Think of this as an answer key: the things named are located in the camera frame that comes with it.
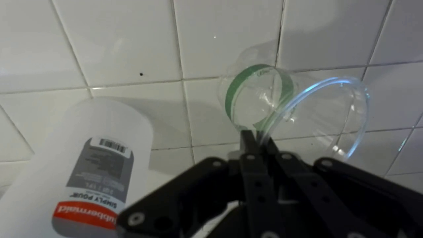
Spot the clear plastic cup green band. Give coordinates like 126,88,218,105
216,42,372,162

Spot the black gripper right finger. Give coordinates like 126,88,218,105
263,136,423,238

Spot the white translucent plastic pitcher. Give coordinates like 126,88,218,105
0,96,154,238

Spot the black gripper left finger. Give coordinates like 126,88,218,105
115,128,284,238

